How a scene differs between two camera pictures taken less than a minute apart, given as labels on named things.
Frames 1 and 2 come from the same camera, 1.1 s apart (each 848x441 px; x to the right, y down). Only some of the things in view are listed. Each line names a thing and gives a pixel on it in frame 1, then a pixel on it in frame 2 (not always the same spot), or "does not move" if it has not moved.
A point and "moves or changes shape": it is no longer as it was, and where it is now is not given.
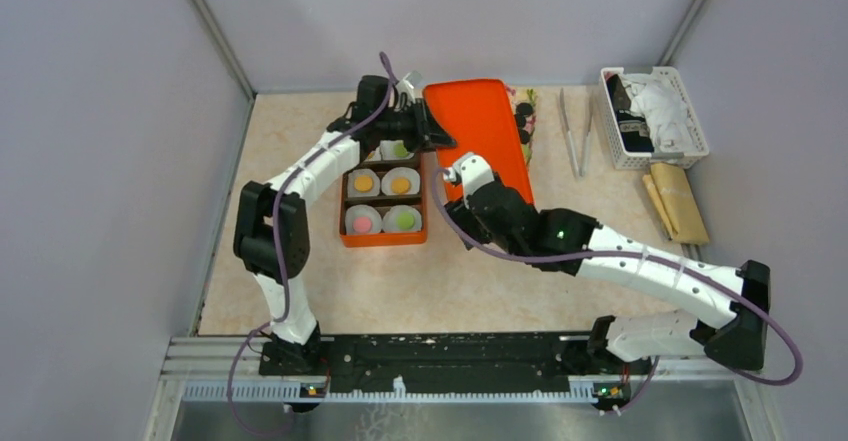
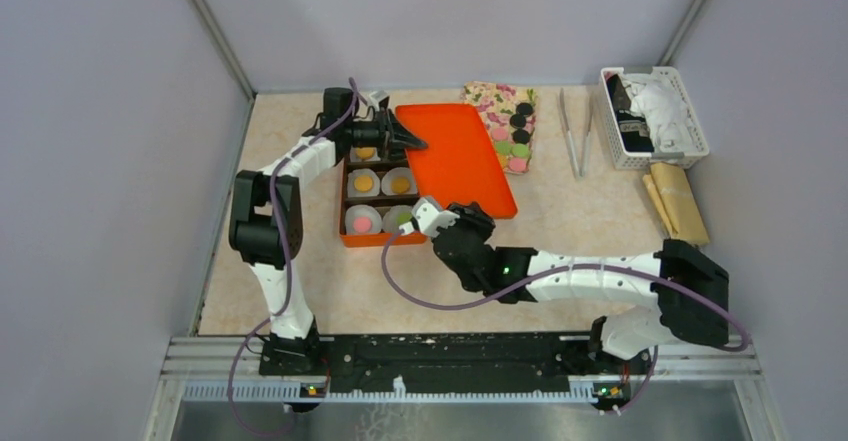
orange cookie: x=400 y=185 does not move
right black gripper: x=466 y=220 -> x=470 y=213
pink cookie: x=362 y=224 does not move
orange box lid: x=478 y=115 moves or changes shape
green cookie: x=405 y=220 does not move
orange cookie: x=363 y=183 does not move
